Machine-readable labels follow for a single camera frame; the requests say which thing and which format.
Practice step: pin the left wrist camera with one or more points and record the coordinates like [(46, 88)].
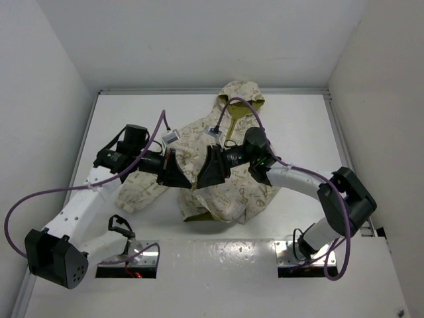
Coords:
[(170, 136)]

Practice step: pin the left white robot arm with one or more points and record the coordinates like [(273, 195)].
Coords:
[(58, 253)]

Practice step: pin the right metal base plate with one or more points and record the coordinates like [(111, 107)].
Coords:
[(288, 255)]

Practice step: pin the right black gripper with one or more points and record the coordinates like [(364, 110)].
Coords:
[(215, 169)]

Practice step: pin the metal base plate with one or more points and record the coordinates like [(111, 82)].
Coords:
[(146, 259), (288, 255)]

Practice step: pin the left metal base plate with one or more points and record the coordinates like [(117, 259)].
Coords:
[(146, 259)]

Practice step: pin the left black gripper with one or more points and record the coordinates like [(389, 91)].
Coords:
[(169, 171)]

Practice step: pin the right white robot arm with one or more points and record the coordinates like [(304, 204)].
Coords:
[(346, 203)]

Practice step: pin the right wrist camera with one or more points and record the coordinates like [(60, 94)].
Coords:
[(213, 132)]

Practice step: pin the cream printed hooded jacket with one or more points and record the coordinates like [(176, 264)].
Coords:
[(240, 198)]

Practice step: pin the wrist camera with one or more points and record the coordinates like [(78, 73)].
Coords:
[(213, 132), (170, 136)]

